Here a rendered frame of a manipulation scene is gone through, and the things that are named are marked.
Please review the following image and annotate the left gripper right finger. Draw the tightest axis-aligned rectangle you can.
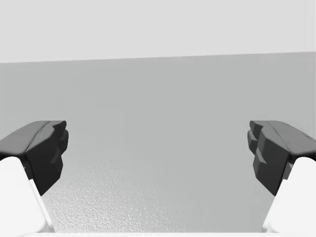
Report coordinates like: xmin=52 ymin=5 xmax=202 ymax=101
xmin=247 ymin=120 xmax=316 ymax=234

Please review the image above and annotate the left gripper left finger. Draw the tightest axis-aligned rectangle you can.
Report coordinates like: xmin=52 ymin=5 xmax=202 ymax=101
xmin=0 ymin=120 xmax=70 ymax=235

